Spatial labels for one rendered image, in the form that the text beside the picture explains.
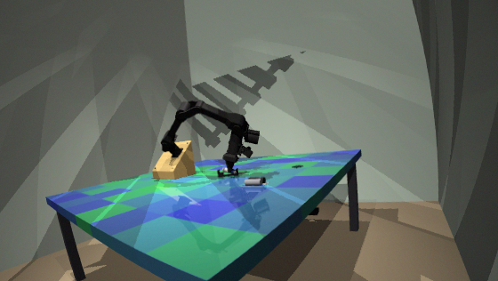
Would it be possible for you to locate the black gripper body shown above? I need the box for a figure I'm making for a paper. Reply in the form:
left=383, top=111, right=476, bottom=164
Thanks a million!
left=222, top=139, right=242, bottom=163

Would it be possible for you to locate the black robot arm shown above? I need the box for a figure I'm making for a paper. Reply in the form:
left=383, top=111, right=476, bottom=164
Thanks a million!
left=161, top=100, right=260, bottom=158

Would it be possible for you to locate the black and blue battery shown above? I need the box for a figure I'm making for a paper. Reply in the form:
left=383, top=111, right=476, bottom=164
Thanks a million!
left=222, top=167, right=236, bottom=174

